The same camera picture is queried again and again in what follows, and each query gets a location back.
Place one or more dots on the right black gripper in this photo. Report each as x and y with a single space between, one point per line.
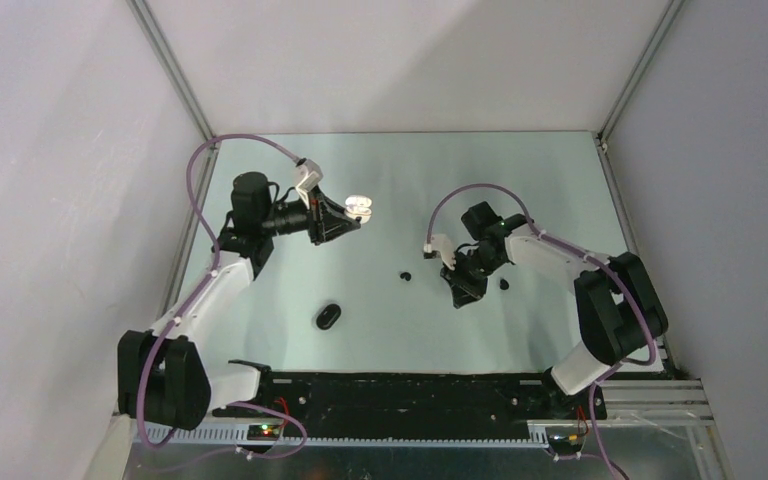
464 290

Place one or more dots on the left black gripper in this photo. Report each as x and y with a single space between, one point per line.
332 212

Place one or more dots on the white earbud charging case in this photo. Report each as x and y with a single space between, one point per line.
358 208

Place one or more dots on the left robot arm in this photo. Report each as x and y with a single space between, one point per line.
163 375

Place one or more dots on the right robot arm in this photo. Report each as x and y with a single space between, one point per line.
619 313

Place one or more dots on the black charging case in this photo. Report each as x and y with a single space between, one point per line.
328 316

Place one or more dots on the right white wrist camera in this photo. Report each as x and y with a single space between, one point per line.
440 246

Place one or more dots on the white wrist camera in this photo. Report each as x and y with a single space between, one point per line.
308 174
440 246

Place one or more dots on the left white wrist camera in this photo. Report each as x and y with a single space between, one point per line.
308 174

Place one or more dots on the aluminium frame rail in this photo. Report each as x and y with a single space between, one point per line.
657 404

